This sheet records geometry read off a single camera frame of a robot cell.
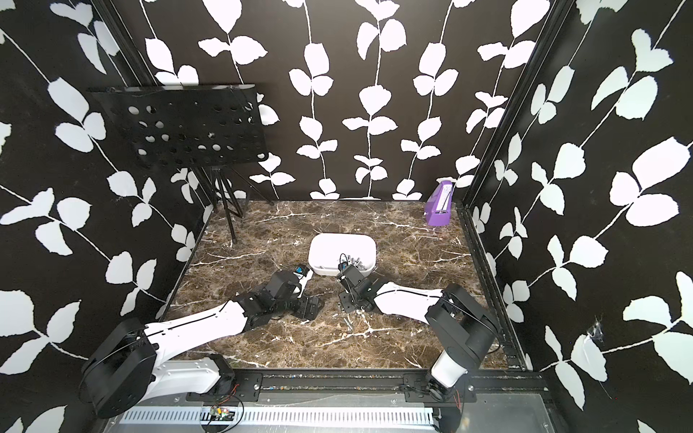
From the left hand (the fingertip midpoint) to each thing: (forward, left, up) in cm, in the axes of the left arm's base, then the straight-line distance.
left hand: (316, 297), depth 84 cm
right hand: (+3, -9, -4) cm, 11 cm away
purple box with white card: (+36, -48, +3) cm, 61 cm away
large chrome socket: (+17, -14, -7) cm, 23 cm away
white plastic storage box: (+19, -2, -2) cm, 19 cm away
